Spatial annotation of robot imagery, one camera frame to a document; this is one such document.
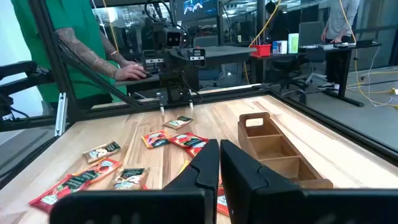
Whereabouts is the green and white box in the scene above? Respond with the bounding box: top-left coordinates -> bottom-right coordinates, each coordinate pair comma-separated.
287,32 -> 300,54

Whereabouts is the red plastic bin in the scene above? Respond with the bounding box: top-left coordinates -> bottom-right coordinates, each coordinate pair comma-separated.
249,44 -> 272,58

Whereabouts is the silver metal bracket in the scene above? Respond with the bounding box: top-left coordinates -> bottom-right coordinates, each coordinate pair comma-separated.
54,92 -> 68,138

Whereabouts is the dark grey desk top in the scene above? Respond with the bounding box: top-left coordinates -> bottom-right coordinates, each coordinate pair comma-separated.
114,74 -> 162,88

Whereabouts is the person's hand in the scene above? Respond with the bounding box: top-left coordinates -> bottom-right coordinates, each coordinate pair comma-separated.
114,63 -> 149,82

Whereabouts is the black computer monitor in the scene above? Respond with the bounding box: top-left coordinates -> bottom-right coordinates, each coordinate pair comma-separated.
177,0 -> 220,21

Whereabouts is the wooden three-slot organizer box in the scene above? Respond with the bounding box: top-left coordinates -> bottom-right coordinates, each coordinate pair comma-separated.
238,111 -> 334,190

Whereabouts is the black laptop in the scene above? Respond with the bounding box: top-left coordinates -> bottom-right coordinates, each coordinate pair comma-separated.
334,39 -> 374,49

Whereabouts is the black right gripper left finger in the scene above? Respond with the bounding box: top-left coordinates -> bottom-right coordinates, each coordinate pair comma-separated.
49,138 -> 220,224

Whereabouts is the light grey desk top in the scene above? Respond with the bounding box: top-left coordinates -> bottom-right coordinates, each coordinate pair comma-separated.
192,45 -> 257,63

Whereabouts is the black aluminium table frame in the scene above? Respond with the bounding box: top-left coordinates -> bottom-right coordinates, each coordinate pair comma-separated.
0,0 -> 398,190

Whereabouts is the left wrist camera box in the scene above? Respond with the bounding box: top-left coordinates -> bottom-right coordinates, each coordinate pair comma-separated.
160,26 -> 190,49

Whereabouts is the person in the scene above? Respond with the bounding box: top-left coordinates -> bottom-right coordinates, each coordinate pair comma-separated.
317,0 -> 361,91
265,1 -> 292,43
11,0 -> 150,106

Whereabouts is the black standing desk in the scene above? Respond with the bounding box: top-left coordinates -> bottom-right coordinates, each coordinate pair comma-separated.
250,42 -> 382,108

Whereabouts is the white and blue box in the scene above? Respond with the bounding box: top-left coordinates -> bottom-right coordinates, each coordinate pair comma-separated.
272,40 -> 289,55

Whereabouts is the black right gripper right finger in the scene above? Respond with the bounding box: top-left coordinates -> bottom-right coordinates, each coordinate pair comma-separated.
220,139 -> 398,224

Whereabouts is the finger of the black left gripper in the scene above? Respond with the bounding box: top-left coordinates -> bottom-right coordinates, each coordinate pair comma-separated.
142,49 -> 175,76
174,45 -> 206,74

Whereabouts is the beige tea packet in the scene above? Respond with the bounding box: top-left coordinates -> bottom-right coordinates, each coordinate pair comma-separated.
82,141 -> 122,165
111,167 -> 150,191
162,115 -> 194,130

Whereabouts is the yellow hanging cable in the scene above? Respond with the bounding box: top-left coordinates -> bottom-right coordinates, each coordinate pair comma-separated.
243,0 -> 282,85
338,0 -> 398,110
101,0 -> 120,53

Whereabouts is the black office chair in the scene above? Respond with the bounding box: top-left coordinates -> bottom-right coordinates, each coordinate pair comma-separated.
270,57 -> 327,93

